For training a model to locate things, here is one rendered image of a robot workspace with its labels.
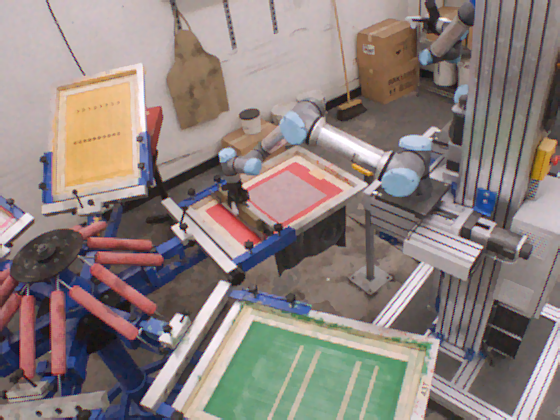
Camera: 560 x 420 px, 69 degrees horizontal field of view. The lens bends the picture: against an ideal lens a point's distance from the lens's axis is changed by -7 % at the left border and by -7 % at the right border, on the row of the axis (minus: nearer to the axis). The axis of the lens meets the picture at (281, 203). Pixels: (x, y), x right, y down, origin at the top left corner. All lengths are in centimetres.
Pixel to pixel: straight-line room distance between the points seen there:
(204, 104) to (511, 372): 320
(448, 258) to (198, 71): 296
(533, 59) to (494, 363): 158
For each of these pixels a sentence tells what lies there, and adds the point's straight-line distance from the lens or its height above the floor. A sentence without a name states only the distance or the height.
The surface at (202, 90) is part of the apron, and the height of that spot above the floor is 83.
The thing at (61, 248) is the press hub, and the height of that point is 131.
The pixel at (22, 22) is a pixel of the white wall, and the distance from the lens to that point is 362.
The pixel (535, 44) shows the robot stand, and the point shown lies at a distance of 150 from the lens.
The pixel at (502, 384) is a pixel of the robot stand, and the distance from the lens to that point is 251.
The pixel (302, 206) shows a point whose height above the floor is 96.
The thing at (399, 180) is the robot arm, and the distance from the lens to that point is 151.
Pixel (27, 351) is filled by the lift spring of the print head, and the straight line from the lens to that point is 180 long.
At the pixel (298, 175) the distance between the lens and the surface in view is 243.
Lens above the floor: 234
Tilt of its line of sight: 38 degrees down
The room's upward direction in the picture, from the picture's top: 10 degrees counter-clockwise
